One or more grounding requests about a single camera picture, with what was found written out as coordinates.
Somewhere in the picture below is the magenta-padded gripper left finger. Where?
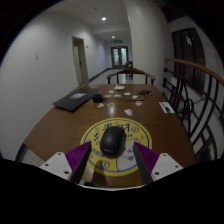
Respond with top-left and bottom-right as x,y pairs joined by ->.
39,140 -> 93,184

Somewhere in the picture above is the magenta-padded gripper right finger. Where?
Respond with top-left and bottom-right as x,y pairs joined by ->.
132,141 -> 184,185

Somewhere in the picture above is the black computer mouse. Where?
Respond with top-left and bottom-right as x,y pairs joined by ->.
99,125 -> 127,158

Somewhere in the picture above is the round yellow printed mouse pad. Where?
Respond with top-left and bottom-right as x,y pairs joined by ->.
79,117 -> 153,178

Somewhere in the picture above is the white paper card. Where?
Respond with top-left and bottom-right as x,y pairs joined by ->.
158,101 -> 175,114

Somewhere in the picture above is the black closed laptop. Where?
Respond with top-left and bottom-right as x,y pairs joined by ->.
52,87 -> 103,112

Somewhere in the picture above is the small black box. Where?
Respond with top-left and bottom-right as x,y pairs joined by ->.
92,93 -> 104,103

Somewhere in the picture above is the wooden armchair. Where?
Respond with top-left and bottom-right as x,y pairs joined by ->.
106,67 -> 156,85

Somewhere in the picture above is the wooden side door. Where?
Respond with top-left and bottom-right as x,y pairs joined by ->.
71,35 -> 90,87

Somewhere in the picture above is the dark window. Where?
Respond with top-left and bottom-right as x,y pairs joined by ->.
171,28 -> 208,96

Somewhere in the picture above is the glass double door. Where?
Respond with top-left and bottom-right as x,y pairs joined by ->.
110,45 -> 129,69

